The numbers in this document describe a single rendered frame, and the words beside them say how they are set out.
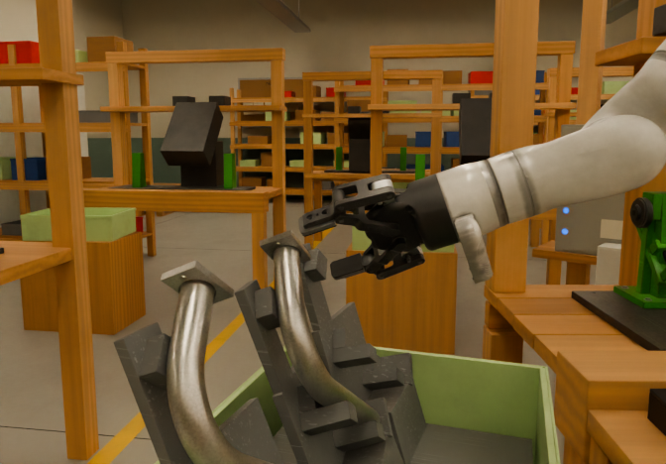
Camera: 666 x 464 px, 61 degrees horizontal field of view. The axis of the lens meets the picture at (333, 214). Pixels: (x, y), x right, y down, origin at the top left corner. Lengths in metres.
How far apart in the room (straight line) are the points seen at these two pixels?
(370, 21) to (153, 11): 4.45
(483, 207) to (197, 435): 0.32
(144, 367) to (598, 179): 0.43
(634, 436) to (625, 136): 0.59
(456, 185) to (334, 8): 11.22
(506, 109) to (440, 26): 9.99
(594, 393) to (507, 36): 0.91
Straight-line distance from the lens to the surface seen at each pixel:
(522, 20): 1.62
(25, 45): 6.64
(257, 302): 0.62
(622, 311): 1.51
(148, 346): 0.51
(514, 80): 1.59
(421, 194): 0.57
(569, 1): 11.91
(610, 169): 0.57
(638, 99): 0.64
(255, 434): 0.62
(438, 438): 0.95
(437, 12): 11.60
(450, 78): 8.38
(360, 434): 0.74
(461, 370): 0.95
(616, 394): 1.11
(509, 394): 0.96
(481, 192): 0.57
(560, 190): 0.58
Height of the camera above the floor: 1.31
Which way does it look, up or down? 8 degrees down
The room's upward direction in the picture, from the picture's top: straight up
